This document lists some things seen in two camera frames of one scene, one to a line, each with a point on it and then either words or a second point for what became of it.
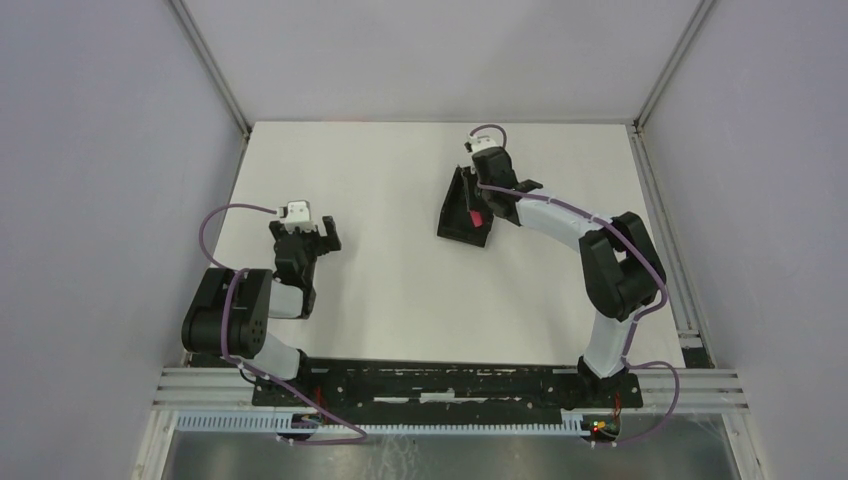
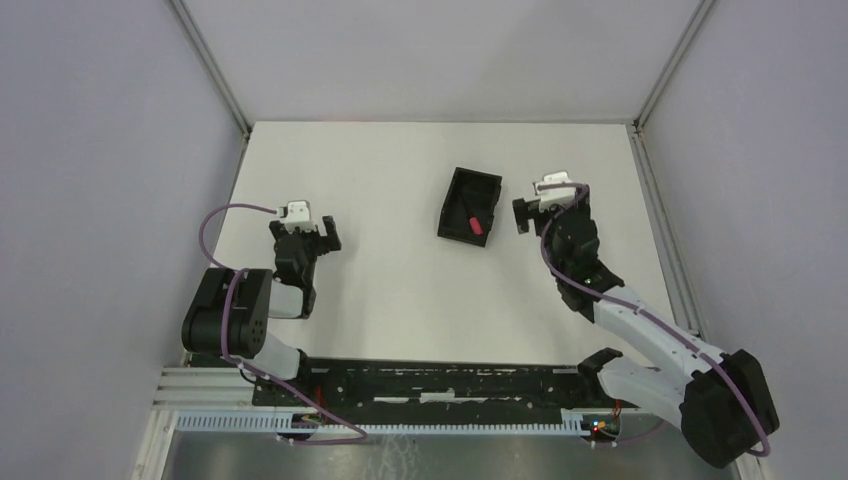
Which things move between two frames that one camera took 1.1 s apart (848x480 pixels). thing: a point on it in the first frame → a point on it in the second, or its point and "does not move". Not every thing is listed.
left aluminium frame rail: [212, 66] does not move
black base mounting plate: [373, 392] does not move
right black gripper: [469, 202] → [528, 210]
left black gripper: [333, 243] does not move
